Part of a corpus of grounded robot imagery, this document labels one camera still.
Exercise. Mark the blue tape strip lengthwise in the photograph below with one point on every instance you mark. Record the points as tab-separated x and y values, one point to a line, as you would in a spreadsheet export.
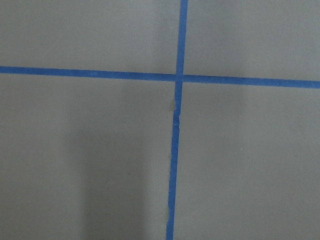
178	89

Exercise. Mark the blue tape strip crosswise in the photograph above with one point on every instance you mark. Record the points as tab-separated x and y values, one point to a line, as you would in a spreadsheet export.
248	81

